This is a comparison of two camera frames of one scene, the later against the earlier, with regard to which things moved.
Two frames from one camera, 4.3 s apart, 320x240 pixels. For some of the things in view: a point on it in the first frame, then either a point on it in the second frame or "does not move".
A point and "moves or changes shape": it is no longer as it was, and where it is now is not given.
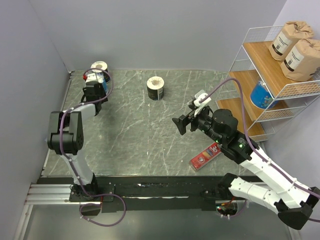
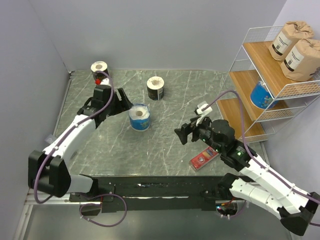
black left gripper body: [102, 92] → [106, 103]
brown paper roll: [291, 33] does not move
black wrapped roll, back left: [102, 65] does not move
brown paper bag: [302, 58] does not move
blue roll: [101, 79] moves or changes shape
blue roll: [261, 96] does not move
